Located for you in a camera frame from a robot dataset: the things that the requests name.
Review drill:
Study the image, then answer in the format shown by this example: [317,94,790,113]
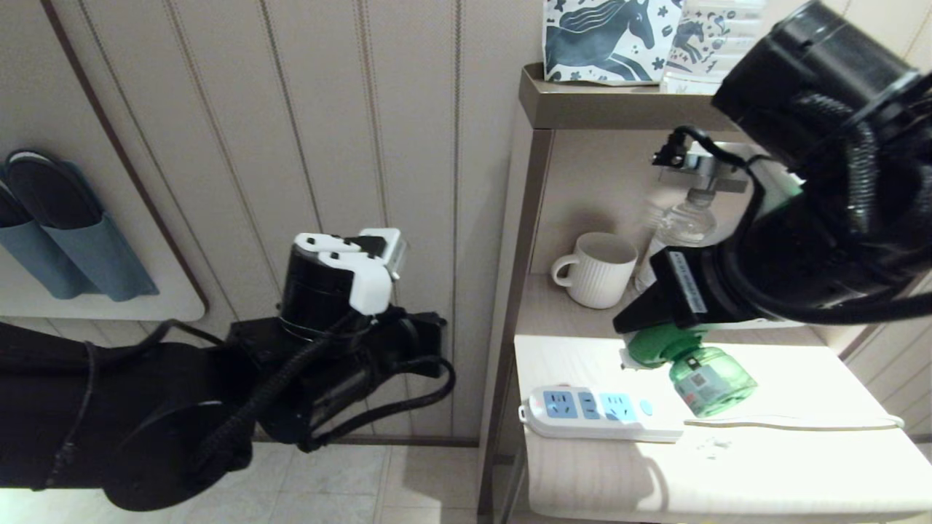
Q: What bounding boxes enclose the beige brown shelf unit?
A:
[477,62,932,524]

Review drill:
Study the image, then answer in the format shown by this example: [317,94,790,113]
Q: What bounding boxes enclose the horse print tissue box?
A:
[542,0,685,85]

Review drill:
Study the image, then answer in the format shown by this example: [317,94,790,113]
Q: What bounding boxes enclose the corrugated black left arm cable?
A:
[191,313,350,467]

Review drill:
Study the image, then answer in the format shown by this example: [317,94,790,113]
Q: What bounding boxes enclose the silver right camera bracket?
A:
[652,127,751,194]

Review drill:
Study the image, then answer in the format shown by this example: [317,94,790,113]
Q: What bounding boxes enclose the white left camera bracket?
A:
[293,228,406,315]

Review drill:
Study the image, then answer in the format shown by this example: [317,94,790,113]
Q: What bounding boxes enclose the brown baseboard strip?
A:
[251,433,479,447]

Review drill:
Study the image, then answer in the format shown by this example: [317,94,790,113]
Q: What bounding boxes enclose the white power strip cord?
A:
[683,413,905,432]

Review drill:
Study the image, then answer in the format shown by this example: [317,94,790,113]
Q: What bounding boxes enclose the short black arm cable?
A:
[790,93,883,237]

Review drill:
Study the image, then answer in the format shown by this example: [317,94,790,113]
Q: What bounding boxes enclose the white ribbed mug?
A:
[551,233,639,309]

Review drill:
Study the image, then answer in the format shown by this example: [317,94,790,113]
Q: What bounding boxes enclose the large clear horse print bottle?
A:
[659,0,765,95]

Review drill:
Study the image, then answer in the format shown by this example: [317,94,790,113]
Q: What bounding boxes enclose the clear bottle plain white label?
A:
[637,188,718,292]

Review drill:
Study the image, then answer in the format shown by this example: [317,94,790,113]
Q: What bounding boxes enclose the blue slipper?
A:
[4,150,159,302]
[0,166,99,300]

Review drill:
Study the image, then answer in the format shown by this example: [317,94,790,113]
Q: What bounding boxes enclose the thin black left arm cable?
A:
[297,355,457,453]
[44,341,99,490]

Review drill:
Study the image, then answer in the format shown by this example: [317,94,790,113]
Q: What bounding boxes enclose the long black arm cable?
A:
[670,125,932,325]

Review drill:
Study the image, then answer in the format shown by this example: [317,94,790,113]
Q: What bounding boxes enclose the white power strip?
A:
[518,384,685,443]

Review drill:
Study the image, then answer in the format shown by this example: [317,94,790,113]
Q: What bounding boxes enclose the green mosquito repellent plug-in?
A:
[619,324,758,418]

